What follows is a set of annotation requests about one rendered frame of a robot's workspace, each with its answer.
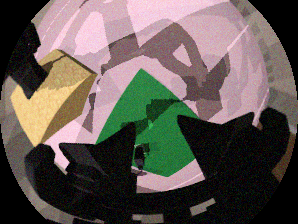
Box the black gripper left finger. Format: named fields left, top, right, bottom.
left=59, top=123, right=136, bottom=193

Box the green circuit board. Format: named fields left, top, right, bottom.
left=96, top=68, right=200, bottom=177

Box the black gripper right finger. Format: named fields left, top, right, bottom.
left=177, top=112, right=254, bottom=180

